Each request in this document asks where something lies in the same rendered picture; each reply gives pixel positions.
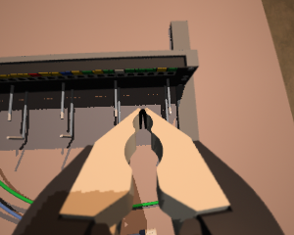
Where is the green cable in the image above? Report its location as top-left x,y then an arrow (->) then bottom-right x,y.
0,180 -> 159,208

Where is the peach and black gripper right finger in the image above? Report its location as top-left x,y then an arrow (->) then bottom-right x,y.
142,108 -> 285,235

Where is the blue network cable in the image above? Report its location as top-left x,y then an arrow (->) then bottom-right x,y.
0,202 -> 140,235

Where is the dark grey port rack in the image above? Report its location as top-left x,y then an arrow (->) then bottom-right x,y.
0,21 -> 199,141

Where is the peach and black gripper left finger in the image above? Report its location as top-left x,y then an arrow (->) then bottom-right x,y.
12,109 -> 143,235

